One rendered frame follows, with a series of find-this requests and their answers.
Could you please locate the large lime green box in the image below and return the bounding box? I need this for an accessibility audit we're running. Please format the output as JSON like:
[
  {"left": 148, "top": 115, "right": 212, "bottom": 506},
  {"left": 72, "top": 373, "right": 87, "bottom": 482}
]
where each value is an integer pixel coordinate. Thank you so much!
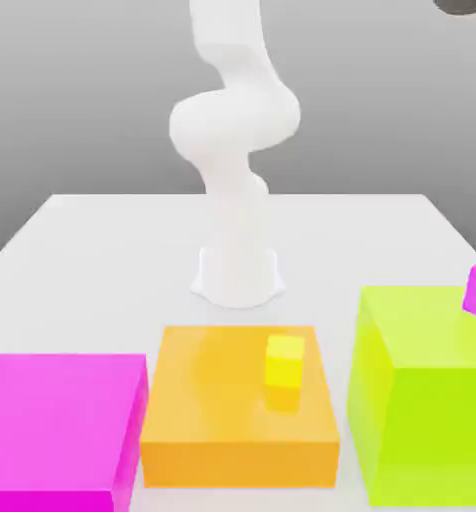
[{"left": 346, "top": 284, "right": 476, "bottom": 508}]

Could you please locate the small yellow cube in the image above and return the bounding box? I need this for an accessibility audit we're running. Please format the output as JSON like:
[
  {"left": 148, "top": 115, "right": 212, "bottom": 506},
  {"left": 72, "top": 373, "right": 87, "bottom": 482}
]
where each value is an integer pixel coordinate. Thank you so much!
[{"left": 264, "top": 334, "right": 306, "bottom": 390}]

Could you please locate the large magenta box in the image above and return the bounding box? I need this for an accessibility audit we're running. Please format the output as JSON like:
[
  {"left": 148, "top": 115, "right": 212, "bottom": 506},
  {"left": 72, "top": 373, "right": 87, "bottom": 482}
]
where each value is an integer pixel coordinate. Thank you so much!
[{"left": 0, "top": 352, "right": 150, "bottom": 512}]

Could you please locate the large orange box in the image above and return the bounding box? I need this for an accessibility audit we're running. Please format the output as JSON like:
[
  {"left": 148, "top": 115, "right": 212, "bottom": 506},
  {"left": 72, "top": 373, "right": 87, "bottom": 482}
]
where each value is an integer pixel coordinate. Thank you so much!
[{"left": 139, "top": 324, "right": 340, "bottom": 490}]

